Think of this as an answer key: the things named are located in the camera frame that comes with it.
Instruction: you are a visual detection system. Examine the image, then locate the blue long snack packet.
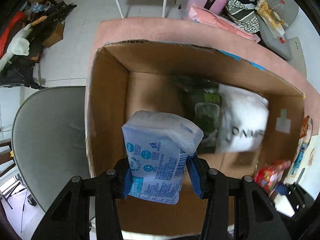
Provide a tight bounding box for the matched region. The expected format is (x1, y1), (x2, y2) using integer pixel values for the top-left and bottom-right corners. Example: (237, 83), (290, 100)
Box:
(291, 139), (309, 178)

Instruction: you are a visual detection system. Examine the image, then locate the red snack bag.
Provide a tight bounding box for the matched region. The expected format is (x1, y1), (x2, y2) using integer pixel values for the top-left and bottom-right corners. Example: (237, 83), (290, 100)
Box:
(254, 160), (291, 196)

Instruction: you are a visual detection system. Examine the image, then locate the blue tissue pack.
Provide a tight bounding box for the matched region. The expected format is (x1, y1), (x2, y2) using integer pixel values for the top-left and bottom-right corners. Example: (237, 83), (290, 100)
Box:
(122, 111), (203, 205)

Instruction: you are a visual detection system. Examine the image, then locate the orange panda snack bag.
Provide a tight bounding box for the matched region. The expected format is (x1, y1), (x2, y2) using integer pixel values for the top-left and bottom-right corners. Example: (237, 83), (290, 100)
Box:
(299, 115), (310, 139)

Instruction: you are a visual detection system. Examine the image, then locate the grey round chair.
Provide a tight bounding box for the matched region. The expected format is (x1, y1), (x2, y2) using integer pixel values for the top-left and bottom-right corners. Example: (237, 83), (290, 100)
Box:
(11, 86), (90, 211)

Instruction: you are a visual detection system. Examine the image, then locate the white NMAX pillow pack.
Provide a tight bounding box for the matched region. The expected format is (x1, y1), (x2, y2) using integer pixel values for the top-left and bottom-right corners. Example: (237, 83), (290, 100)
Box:
(216, 84), (269, 153)

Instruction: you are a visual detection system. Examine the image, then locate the green snack packet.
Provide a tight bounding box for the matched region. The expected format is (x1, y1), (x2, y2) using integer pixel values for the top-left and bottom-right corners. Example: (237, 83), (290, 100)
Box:
(172, 76), (222, 154)

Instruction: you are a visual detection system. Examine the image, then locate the yellow crumpled bag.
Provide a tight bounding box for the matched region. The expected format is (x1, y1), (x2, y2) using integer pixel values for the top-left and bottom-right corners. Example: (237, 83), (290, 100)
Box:
(255, 0), (289, 43)

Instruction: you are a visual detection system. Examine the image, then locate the white goose plush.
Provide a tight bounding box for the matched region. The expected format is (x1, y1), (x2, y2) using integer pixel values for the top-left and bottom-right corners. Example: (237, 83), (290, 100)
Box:
(1, 16), (48, 70)

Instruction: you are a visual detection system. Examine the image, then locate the small brown cardboard box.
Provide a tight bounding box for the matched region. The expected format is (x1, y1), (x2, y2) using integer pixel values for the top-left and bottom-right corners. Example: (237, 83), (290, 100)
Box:
(41, 22), (65, 48)

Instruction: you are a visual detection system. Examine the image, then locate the grey chair with clutter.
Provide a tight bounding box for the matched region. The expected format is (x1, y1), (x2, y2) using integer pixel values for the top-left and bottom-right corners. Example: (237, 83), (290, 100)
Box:
(257, 0), (300, 61)

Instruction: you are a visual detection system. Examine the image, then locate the pink striped table mat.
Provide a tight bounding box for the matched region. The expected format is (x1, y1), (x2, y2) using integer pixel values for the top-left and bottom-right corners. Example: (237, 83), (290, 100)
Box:
(85, 18), (319, 178)

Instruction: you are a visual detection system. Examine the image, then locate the black white patterned bag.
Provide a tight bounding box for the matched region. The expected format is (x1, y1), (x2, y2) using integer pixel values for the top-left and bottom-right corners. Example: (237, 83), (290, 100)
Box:
(225, 0), (260, 34)

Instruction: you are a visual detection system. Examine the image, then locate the red plastic bag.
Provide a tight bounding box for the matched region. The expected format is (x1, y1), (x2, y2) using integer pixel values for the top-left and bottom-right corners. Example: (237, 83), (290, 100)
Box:
(0, 11), (25, 58)

